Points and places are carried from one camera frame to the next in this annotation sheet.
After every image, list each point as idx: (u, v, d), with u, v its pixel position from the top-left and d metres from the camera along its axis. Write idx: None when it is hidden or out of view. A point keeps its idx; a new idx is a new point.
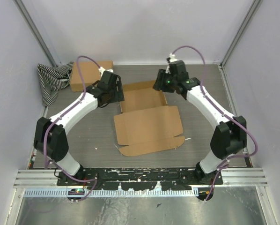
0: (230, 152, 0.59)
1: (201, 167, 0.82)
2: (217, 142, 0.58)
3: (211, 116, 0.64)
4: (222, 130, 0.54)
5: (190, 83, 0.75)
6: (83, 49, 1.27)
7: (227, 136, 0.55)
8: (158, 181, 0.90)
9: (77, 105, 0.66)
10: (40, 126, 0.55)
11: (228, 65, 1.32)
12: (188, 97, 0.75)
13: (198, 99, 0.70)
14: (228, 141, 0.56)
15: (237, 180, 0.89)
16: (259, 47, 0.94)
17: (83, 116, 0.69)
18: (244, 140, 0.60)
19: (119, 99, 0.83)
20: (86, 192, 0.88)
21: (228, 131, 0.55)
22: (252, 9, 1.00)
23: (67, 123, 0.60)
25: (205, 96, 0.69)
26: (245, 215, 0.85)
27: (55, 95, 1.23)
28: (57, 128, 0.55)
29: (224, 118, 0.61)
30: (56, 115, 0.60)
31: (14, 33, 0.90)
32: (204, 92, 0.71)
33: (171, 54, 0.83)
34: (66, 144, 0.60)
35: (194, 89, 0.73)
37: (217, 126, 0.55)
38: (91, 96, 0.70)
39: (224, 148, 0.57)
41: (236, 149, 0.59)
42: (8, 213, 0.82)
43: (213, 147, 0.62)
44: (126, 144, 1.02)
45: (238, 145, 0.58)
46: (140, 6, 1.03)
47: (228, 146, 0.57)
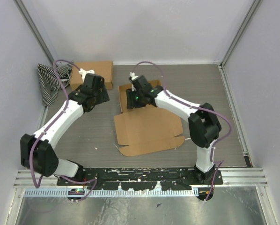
0: (210, 138, 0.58)
1: (198, 167, 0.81)
2: (195, 133, 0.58)
3: (183, 114, 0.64)
4: (195, 120, 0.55)
5: (153, 91, 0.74)
6: (83, 49, 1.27)
7: (200, 124, 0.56)
8: (158, 181, 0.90)
9: (61, 116, 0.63)
10: (25, 144, 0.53)
11: (228, 65, 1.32)
12: (158, 103, 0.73)
13: (165, 101, 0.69)
14: (203, 128, 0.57)
15: (237, 180, 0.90)
16: (259, 47, 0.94)
17: (69, 126, 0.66)
18: (217, 123, 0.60)
19: (104, 99, 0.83)
20: (86, 192, 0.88)
21: (199, 120, 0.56)
22: (252, 9, 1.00)
23: (52, 137, 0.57)
25: (171, 97, 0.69)
26: (245, 215, 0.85)
27: (55, 95, 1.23)
28: (42, 144, 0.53)
29: (193, 109, 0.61)
30: (40, 129, 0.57)
31: (14, 33, 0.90)
32: (168, 93, 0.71)
33: (131, 73, 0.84)
34: (55, 157, 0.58)
35: (158, 95, 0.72)
37: (189, 118, 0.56)
38: (74, 103, 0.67)
39: (203, 136, 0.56)
41: (214, 135, 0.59)
42: (8, 213, 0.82)
43: (195, 141, 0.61)
44: (127, 144, 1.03)
45: (214, 130, 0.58)
46: (140, 6, 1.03)
47: (206, 132, 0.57)
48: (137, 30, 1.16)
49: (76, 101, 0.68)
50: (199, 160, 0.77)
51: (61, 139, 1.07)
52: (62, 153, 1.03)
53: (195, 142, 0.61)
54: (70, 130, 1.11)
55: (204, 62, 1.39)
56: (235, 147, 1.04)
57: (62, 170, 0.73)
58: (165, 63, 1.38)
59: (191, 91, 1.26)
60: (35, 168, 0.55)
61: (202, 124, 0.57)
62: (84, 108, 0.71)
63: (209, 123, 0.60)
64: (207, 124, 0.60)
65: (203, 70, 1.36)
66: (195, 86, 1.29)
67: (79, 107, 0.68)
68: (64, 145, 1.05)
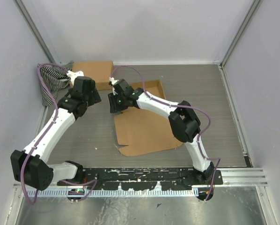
0: (191, 133, 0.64)
1: (195, 168, 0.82)
2: (177, 130, 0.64)
3: (164, 113, 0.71)
4: (174, 117, 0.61)
5: (135, 93, 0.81)
6: (83, 49, 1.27)
7: (180, 120, 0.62)
8: (158, 181, 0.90)
9: (51, 127, 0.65)
10: (16, 161, 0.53)
11: (228, 65, 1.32)
12: (140, 106, 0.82)
13: (146, 102, 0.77)
14: (183, 124, 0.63)
15: (237, 180, 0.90)
16: (259, 48, 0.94)
17: (61, 136, 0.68)
18: (196, 118, 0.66)
19: (95, 100, 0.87)
20: (86, 192, 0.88)
21: (179, 116, 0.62)
22: (252, 9, 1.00)
23: (43, 151, 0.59)
25: (151, 98, 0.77)
26: (245, 215, 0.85)
27: (55, 95, 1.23)
28: (33, 160, 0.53)
29: (173, 108, 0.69)
30: (31, 144, 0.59)
31: (14, 33, 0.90)
32: (148, 95, 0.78)
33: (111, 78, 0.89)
34: (49, 170, 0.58)
35: (140, 97, 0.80)
37: (169, 116, 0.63)
38: (64, 112, 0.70)
39: (184, 131, 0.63)
41: (194, 128, 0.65)
42: (8, 213, 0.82)
43: (178, 138, 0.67)
44: (126, 144, 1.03)
45: (193, 125, 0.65)
46: (139, 6, 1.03)
47: (186, 128, 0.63)
48: (136, 30, 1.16)
49: (66, 109, 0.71)
50: (194, 160, 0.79)
51: (61, 139, 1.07)
52: (62, 153, 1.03)
53: (178, 138, 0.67)
54: (70, 130, 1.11)
55: (204, 62, 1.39)
56: (235, 147, 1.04)
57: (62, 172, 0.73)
58: (165, 63, 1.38)
59: (191, 90, 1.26)
60: (29, 183, 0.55)
61: (182, 121, 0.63)
62: (75, 115, 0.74)
63: (188, 119, 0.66)
64: (187, 121, 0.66)
65: (203, 70, 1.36)
66: (195, 86, 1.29)
67: (70, 115, 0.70)
68: (64, 145, 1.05)
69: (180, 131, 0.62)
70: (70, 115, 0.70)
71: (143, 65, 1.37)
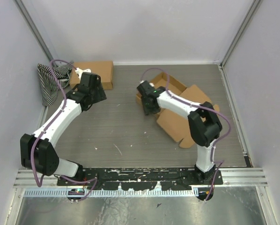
0: (210, 137, 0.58)
1: (198, 167, 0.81)
2: (195, 131, 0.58)
3: (184, 113, 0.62)
4: (194, 117, 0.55)
5: (156, 91, 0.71)
6: (83, 49, 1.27)
7: (200, 122, 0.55)
8: (158, 181, 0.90)
9: (59, 115, 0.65)
10: (25, 144, 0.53)
11: (227, 65, 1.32)
12: (160, 104, 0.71)
13: (167, 101, 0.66)
14: (202, 125, 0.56)
15: (237, 180, 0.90)
16: (259, 48, 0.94)
17: (68, 124, 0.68)
18: (218, 122, 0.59)
19: (101, 98, 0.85)
20: (86, 192, 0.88)
21: (199, 118, 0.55)
22: (252, 9, 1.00)
23: (52, 136, 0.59)
25: (172, 96, 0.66)
26: (245, 215, 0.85)
27: (55, 95, 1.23)
28: (43, 143, 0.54)
29: (193, 108, 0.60)
30: (40, 128, 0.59)
31: (14, 33, 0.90)
32: (170, 93, 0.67)
33: None
34: (55, 156, 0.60)
35: (161, 95, 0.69)
37: (189, 116, 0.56)
38: (72, 102, 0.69)
39: (202, 134, 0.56)
41: (214, 133, 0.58)
42: (8, 213, 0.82)
43: (195, 139, 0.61)
44: (181, 138, 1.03)
45: (215, 129, 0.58)
46: (139, 6, 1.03)
47: (205, 131, 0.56)
48: (136, 31, 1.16)
49: (74, 100, 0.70)
50: (199, 160, 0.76)
51: (61, 139, 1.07)
52: (62, 153, 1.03)
53: (195, 140, 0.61)
54: (70, 130, 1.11)
55: (204, 62, 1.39)
56: (235, 147, 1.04)
57: (62, 171, 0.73)
58: (165, 63, 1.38)
59: None
60: (36, 167, 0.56)
61: (202, 123, 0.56)
62: (82, 107, 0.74)
63: (210, 122, 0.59)
64: (207, 123, 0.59)
65: (203, 70, 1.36)
66: None
67: (78, 105, 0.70)
68: (64, 145, 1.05)
69: (199, 133, 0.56)
70: (78, 106, 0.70)
71: (143, 65, 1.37)
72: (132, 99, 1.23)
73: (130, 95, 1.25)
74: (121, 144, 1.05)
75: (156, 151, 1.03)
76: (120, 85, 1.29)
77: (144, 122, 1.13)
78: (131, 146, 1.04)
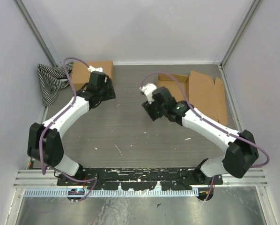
0: (246, 168, 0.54)
1: (202, 171, 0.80)
2: (233, 164, 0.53)
3: (217, 139, 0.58)
4: (235, 152, 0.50)
5: (179, 107, 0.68)
6: (83, 49, 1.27)
7: (240, 157, 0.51)
8: (158, 181, 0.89)
9: (69, 108, 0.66)
10: (34, 132, 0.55)
11: (228, 65, 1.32)
12: (184, 123, 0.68)
13: (196, 123, 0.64)
14: (243, 160, 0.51)
15: (238, 180, 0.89)
16: (259, 47, 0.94)
17: (75, 120, 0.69)
18: (255, 152, 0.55)
19: (110, 96, 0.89)
20: (86, 192, 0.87)
21: (240, 153, 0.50)
22: (252, 9, 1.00)
23: (60, 126, 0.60)
25: (202, 118, 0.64)
26: (245, 216, 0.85)
27: (55, 95, 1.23)
28: (51, 132, 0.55)
29: (231, 137, 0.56)
30: (49, 119, 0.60)
31: (14, 33, 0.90)
32: (199, 115, 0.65)
33: (143, 88, 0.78)
34: (62, 148, 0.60)
35: (187, 114, 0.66)
37: (228, 149, 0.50)
38: (82, 99, 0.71)
39: (241, 169, 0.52)
41: (250, 164, 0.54)
42: (8, 213, 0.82)
43: (230, 170, 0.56)
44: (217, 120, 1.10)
45: (252, 161, 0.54)
46: (139, 6, 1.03)
47: (245, 165, 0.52)
48: (136, 31, 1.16)
49: (84, 98, 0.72)
50: (209, 167, 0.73)
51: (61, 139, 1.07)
52: None
53: (227, 169, 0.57)
54: (70, 130, 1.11)
55: (205, 62, 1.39)
56: None
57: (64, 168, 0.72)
58: (165, 63, 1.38)
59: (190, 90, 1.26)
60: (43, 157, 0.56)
61: (242, 156, 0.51)
62: (90, 105, 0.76)
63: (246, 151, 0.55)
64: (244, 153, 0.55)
65: (203, 70, 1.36)
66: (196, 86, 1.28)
67: (86, 102, 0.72)
68: (64, 145, 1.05)
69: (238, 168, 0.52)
70: (87, 103, 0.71)
71: (143, 65, 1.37)
72: (132, 99, 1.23)
73: (131, 95, 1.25)
74: (121, 144, 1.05)
75: (156, 151, 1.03)
76: (120, 85, 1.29)
77: (144, 122, 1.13)
78: (131, 146, 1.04)
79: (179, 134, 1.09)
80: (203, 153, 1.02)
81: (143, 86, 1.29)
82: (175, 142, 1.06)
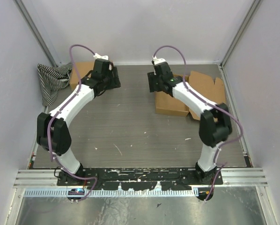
0: (218, 138, 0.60)
1: (199, 165, 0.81)
2: (205, 130, 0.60)
3: (196, 108, 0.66)
4: (206, 117, 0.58)
5: (173, 80, 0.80)
6: (83, 49, 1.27)
7: (211, 123, 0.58)
8: (158, 181, 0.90)
9: (75, 97, 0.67)
10: (41, 122, 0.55)
11: (228, 65, 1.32)
12: (174, 94, 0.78)
13: (182, 93, 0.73)
14: (214, 127, 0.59)
15: (237, 180, 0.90)
16: (259, 47, 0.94)
17: (81, 108, 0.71)
18: (229, 126, 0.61)
19: (114, 84, 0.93)
20: (86, 192, 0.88)
21: (211, 118, 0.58)
22: (252, 9, 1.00)
23: (67, 115, 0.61)
25: (188, 90, 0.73)
26: (245, 216, 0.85)
27: (55, 95, 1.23)
28: (58, 122, 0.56)
29: (208, 106, 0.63)
30: (56, 108, 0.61)
31: (14, 33, 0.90)
32: (187, 86, 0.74)
33: (154, 57, 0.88)
34: (69, 136, 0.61)
35: (177, 86, 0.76)
37: (202, 114, 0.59)
38: (86, 87, 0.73)
39: (211, 136, 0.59)
41: (222, 135, 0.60)
42: (8, 213, 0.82)
43: (203, 138, 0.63)
44: None
45: (224, 131, 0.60)
46: (140, 6, 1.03)
47: (215, 133, 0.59)
48: (137, 31, 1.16)
49: (88, 85, 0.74)
50: (202, 158, 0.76)
51: None
52: None
53: (202, 138, 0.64)
54: (70, 130, 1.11)
55: (205, 62, 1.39)
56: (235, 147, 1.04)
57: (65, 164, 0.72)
58: None
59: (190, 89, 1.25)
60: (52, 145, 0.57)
61: (213, 123, 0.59)
62: (95, 93, 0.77)
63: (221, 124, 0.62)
64: (218, 124, 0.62)
65: (203, 70, 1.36)
66: None
67: (91, 90, 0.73)
68: None
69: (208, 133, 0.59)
70: (91, 91, 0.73)
71: (143, 65, 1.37)
72: (132, 99, 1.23)
73: (131, 95, 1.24)
74: (121, 144, 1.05)
75: (156, 151, 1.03)
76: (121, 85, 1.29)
77: (144, 122, 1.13)
78: (131, 146, 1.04)
79: (179, 134, 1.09)
80: None
81: (143, 86, 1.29)
82: (175, 142, 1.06)
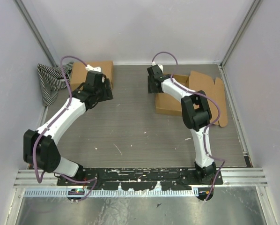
0: (198, 121, 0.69)
1: (197, 163, 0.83)
2: (186, 115, 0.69)
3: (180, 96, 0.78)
4: (185, 102, 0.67)
5: (162, 77, 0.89)
6: (83, 49, 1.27)
7: (189, 107, 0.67)
8: (158, 181, 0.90)
9: (64, 113, 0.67)
10: (28, 139, 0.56)
11: (228, 65, 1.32)
12: (164, 89, 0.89)
13: (169, 86, 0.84)
14: (193, 110, 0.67)
15: (237, 180, 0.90)
16: (259, 47, 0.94)
17: (70, 123, 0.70)
18: (208, 110, 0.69)
19: (107, 97, 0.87)
20: (86, 192, 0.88)
21: (189, 103, 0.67)
22: (252, 9, 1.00)
23: (55, 132, 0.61)
25: (174, 84, 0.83)
26: (245, 216, 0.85)
27: (55, 94, 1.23)
28: (46, 139, 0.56)
29: (188, 93, 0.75)
30: (44, 125, 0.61)
31: (14, 33, 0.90)
32: (173, 80, 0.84)
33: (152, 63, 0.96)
34: (57, 154, 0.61)
35: (165, 81, 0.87)
37: (182, 99, 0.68)
38: (77, 101, 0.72)
39: (191, 118, 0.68)
41: (201, 118, 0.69)
42: (8, 213, 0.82)
43: (186, 123, 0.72)
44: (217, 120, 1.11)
45: (202, 116, 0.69)
46: (139, 6, 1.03)
47: (194, 116, 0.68)
48: (136, 31, 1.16)
49: (79, 99, 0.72)
50: (197, 153, 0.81)
51: (61, 139, 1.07)
52: (62, 153, 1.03)
53: (186, 123, 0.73)
54: (70, 130, 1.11)
55: (205, 62, 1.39)
56: (235, 147, 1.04)
57: (62, 169, 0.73)
58: (165, 63, 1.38)
59: None
60: (39, 163, 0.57)
61: (192, 107, 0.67)
62: (86, 106, 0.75)
63: (201, 108, 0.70)
64: (199, 109, 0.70)
65: (203, 70, 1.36)
66: None
67: (82, 104, 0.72)
68: (64, 145, 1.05)
69: (188, 117, 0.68)
70: (82, 105, 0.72)
71: (143, 65, 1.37)
72: (132, 99, 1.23)
73: (131, 95, 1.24)
74: (121, 144, 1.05)
75: (156, 151, 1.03)
76: (120, 85, 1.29)
77: (144, 122, 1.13)
78: (131, 146, 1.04)
79: (179, 134, 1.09)
80: None
81: (143, 86, 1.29)
82: (175, 142, 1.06)
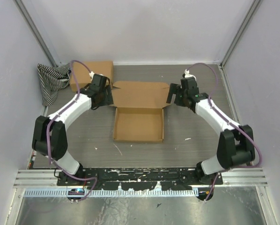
0: (238, 161, 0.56)
1: (202, 167, 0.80)
2: (223, 151, 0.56)
3: (217, 127, 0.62)
4: (226, 137, 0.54)
5: (197, 96, 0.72)
6: (83, 49, 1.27)
7: (231, 143, 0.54)
8: (157, 181, 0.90)
9: (72, 104, 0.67)
10: (40, 125, 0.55)
11: (228, 65, 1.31)
12: (197, 110, 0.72)
13: (206, 110, 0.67)
14: (234, 149, 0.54)
15: (237, 180, 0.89)
16: (259, 47, 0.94)
17: (77, 116, 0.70)
18: (251, 151, 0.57)
19: (108, 101, 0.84)
20: (86, 192, 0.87)
21: (232, 139, 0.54)
22: (252, 8, 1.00)
23: (65, 120, 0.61)
25: (212, 108, 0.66)
26: (245, 215, 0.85)
27: (55, 95, 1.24)
28: (57, 124, 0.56)
29: (230, 126, 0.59)
30: (55, 112, 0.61)
31: (13, 33, 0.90)
32: (211, 103, 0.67)
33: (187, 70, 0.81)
34: (65, 141, 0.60)
35: (201, 102, 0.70)
37: (222, 133, 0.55)
38: (85, 96, 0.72)
39: (230, 157, 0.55)
41: (242, 159, 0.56)
42: (8, 213, 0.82)
43: (220, 158, 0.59)
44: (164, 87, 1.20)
45: (244, 156, 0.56)
46: (140, 6, 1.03)
47: (234, 155, 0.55)
48: (136, 31, 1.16)
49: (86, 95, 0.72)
50: (209, 168, 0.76)
51: None
52: None
53: (219, 160, 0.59)
54: (70, 130, 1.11)
55: (205, 62, 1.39)
56: None
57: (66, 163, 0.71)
58: (165, 63, 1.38)
59: None
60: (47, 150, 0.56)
61: (234, 145, 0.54)
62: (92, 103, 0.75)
63: (242, 147, 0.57)
64: (239, 147, 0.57)
65: (203, 70, 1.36)
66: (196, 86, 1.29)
67: (89, 99, 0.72)
68: None
69: (226, 155, 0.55)
70: (89, 100, 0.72)
71: (143, 65, 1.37)
72: None
73: None
74: (121, 144, 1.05)
75: (155, 151, 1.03)
76: None
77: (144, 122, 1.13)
78: (131, 146, 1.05)
79: (179, 134, 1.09)
80: (203, 154, 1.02)
81: None
82: (175, 142, 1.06)
